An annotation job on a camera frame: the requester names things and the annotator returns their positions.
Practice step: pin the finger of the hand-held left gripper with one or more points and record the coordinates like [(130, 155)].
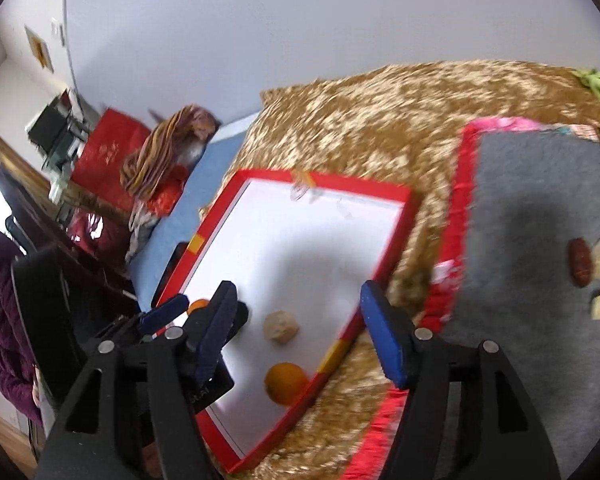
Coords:
[(165, 312), (241, 317)]

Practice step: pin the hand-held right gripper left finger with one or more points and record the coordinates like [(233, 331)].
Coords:
[(214, 332)]

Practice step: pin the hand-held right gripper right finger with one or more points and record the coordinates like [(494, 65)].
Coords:
[(385, 340)]

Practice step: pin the orange mandarin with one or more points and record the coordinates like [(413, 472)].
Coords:
[(198, 306), (285, 384)]

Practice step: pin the red shallow box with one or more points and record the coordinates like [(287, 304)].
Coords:
[(305, 255)]

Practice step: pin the dark red date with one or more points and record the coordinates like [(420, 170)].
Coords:
[(580, 262)]

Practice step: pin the black phone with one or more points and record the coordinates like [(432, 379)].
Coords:
[(169, 272)]

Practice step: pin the purple quilted jacket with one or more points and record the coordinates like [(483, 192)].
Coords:
[(2, 320)]

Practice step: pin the dark red cloth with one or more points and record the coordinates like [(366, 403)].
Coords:
[(92, 234)]

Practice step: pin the dark wooden desk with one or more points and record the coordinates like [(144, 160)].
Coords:
[(40, 220)]

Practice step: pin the small red bag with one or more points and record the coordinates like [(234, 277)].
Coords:
[(165, 196)]

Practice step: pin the blue bedsheet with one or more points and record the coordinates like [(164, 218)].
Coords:
[(200, 195)]

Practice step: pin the red gift bag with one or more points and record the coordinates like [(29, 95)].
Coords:
[(107, 155)]

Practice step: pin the striped brown orange cloth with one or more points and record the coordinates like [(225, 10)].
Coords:
[(165, 145)]

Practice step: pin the cluttered black shelf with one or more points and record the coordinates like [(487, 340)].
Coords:
[(55, 130)]

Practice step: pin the grey mat with red fringe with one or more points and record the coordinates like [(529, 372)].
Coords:
[(525, 220)]

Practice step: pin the golden brown blanket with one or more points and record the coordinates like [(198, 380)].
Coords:
[(360, 120)]

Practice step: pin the wall picture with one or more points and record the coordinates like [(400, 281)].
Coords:
[(39, 49)]

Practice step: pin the wall switch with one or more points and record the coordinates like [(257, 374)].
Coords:
[(56, 32)]

